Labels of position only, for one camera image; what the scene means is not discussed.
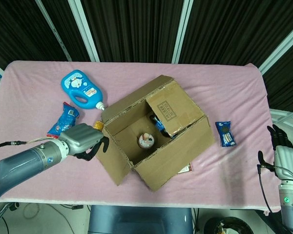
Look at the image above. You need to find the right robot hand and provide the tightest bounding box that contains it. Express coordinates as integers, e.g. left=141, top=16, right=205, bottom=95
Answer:
left=257, top=124, right=293, bottom=181

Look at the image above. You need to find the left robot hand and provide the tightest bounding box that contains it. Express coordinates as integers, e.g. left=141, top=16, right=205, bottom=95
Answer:
left=59, top=123, right=110, bottom=162

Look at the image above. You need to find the brown cardboard box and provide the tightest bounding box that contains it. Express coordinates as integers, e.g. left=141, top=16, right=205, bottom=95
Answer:
left=95, top=74, right=216, bottom=193

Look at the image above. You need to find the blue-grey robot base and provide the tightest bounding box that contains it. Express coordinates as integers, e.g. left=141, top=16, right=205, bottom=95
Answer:
left=87, top=205, right=193, bottom=234

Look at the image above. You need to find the yellow drink can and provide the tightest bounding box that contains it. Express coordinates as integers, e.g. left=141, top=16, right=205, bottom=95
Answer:
left=93, top=120, right=105, bottom=132

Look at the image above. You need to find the blue snack bag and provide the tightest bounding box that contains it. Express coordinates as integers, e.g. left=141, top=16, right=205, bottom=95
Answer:
left=46, top=101, right=81, bottom=139

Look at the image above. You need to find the pink tablecloth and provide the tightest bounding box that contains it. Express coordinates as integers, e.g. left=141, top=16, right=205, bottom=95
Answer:
left=0, top=60, right=292, bottom=210

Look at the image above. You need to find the blue detergent pump bottle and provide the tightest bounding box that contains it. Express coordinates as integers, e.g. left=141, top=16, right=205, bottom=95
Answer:
left=61, top=69, right=108, bottom=110

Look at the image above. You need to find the cup with printed lid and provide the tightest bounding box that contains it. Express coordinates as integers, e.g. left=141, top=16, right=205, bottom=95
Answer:
left=138, top=132, right=155, bottom=149

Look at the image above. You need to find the blue cookie packet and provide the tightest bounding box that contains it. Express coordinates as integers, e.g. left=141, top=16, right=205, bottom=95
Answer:
left=215, top=121, right=237, bottom=148

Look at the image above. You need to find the dark cola bottle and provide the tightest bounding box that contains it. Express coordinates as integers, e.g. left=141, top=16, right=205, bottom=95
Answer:
left=150, top=115, right=176, bottom=138

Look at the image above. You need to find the black waste bin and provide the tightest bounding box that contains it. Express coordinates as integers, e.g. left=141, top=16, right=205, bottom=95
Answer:
left=204, top=216, right=253, bottom=234

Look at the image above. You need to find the black right hand cable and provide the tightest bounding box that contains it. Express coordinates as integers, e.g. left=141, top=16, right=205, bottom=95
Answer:
left=257, top=164, right=284, bottom=214

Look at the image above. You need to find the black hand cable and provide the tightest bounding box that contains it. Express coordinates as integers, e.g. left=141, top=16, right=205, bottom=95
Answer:
left=0, top=137, right=62, bottom=149
left=257, top=164, right=284, bottom=214

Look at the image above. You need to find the black left hand cable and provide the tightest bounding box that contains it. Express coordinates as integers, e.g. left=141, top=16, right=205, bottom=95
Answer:
left=0, top=137, right=62, bottom=149

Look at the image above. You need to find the wide white frame post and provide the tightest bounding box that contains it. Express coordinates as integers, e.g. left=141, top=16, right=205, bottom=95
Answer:
left=68, top=0, right=100, bottom=62

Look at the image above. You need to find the thin grey frame rail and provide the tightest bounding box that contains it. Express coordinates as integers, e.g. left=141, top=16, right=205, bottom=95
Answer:
left=35, top=0, right=72, bottom=61

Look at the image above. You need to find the slanted white frame post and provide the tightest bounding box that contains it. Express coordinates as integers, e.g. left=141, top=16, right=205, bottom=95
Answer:
left=257, top=24, right=293, bottom=74

